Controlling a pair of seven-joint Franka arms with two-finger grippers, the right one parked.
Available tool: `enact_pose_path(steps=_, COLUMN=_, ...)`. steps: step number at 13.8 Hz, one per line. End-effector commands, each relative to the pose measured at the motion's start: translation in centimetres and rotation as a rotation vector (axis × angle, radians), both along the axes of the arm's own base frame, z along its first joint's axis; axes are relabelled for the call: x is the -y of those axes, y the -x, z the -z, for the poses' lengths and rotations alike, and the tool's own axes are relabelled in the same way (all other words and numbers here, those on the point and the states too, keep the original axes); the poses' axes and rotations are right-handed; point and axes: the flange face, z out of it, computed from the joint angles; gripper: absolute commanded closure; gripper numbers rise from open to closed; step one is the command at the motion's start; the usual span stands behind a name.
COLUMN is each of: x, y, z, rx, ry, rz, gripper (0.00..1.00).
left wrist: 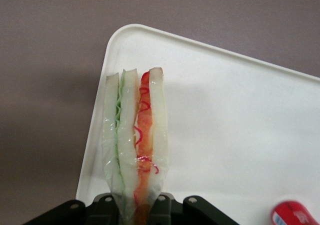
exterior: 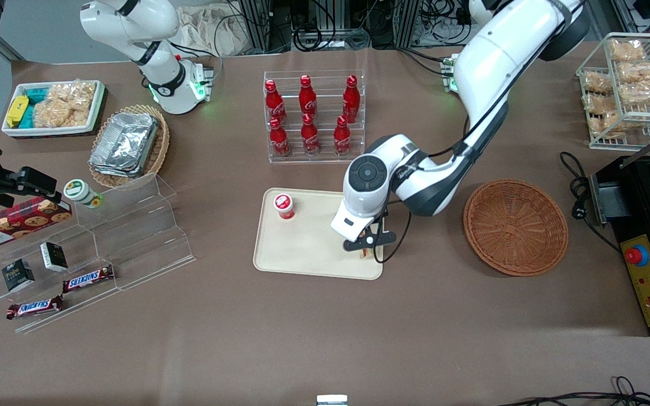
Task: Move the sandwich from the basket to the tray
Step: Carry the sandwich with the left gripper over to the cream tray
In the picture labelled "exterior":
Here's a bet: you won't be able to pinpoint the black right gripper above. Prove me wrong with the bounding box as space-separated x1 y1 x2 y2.
0 167 58 206

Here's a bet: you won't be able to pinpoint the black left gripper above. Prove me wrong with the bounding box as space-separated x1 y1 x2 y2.
342 228 397 256

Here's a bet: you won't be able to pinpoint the triangle sandwich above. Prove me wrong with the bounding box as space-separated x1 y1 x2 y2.
358 228 375 260

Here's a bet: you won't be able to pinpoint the beige plastic serving tray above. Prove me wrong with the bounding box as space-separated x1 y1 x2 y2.
253 188 386 281

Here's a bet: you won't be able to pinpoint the oval light wicker basket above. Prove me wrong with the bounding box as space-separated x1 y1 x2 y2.
89 104 170 189

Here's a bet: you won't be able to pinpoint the round brown wicker basket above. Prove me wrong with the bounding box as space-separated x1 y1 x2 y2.
463 179 569 277

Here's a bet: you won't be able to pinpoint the red tartan cookie box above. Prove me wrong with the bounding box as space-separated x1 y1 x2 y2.
0 196 73 252

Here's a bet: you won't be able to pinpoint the green white yogurt cup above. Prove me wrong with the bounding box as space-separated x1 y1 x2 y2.
64 179 103 210

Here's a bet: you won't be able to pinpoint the white rectangular plastic bin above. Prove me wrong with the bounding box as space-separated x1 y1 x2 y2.
2 80 106 138

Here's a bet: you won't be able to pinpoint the clear bag of crackers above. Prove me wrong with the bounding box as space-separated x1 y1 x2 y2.
49 82 99 118
33 97 76 129

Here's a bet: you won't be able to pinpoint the yellow snack packet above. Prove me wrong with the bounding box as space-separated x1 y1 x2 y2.
6 95 30 129

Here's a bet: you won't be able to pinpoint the small black white box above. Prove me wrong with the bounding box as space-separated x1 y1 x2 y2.
40 241 69 273

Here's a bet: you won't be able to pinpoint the red white lidded cup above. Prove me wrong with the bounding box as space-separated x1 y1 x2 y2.
273 193 296 221

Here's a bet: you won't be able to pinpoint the clear acrylic bottle rack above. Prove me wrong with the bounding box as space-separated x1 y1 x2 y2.
263 69 366 165

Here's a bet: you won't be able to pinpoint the stacked aluminium foil containers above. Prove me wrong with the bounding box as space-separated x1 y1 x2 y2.
89 112 160 179

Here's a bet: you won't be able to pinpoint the brown snickers bar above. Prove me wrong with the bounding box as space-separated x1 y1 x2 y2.
62 264 116 294
6 294 65 321

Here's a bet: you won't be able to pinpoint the red cola bottle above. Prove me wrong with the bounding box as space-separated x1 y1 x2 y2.
265 80 288 125
269 117 292 158
342 75 361 124
301 113 321 156
299 75 318 117
333 116 352 157

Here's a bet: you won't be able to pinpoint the clear acrylic tiered shelf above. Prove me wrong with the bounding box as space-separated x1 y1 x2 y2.
0 172 196 334

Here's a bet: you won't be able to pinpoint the beige crumpled cloth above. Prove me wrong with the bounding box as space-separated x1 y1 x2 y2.
174 5 248 58

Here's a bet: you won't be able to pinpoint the red emergency stop button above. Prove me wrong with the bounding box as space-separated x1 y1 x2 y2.
625 245 650 267

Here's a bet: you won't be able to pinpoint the black machine with yellow panel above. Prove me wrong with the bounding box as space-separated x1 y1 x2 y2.
590 121 650 337

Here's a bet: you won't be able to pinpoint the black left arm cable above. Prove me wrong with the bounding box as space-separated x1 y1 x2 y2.
372 0 585 264

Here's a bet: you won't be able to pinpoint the black left base cables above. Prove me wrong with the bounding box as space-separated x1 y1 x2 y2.
397 47 456 78

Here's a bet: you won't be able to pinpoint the black power cable with plug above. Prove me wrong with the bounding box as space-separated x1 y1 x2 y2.
559 151 622 253

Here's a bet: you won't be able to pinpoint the black cable bundle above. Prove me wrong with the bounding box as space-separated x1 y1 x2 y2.
293 20 372 52

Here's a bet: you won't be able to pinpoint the grey right base cable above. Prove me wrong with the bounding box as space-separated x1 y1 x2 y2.
168 38 224 86

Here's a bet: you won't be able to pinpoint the aluminium frame post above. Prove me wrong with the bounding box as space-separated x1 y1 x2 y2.
395 0 422 49
238 0 273 52

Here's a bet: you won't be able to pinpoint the black floor cables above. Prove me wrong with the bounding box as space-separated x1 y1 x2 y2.
497 376 650 406

